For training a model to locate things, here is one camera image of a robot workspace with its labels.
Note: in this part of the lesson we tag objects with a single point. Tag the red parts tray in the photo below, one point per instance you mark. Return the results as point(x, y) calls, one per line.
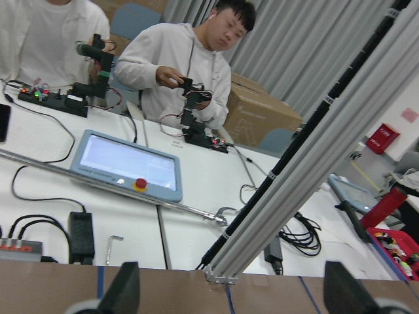
point(397, 248)

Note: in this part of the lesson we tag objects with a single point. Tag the aluminium frame post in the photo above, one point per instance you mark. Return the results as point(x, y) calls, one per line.
point(373, 89)

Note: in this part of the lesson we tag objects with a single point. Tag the long metal reacher rod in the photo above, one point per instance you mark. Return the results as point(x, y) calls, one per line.
point(218, 218)

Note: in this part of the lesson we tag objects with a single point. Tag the person in white hoodie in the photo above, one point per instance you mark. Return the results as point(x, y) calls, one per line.
point(158, 60)

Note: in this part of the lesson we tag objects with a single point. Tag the black power adapter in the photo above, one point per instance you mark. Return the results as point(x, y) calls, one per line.
point(81, 234)

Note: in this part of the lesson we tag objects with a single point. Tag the cardboard box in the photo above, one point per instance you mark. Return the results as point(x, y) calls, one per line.
point(253, 113)

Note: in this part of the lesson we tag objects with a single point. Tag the black smartphone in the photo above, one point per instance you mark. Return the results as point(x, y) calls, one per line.
point(5, 111)

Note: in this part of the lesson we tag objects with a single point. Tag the blue teach pendant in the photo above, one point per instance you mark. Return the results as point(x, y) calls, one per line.
point(128, 165)

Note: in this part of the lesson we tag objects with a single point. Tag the metal allen key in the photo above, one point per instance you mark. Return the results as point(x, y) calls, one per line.
point(111, 240)

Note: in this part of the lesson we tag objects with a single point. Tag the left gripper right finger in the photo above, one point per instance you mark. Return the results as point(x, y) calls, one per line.
point(342, 293)

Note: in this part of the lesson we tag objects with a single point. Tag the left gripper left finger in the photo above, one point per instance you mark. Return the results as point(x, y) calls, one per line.
point(123, 295)

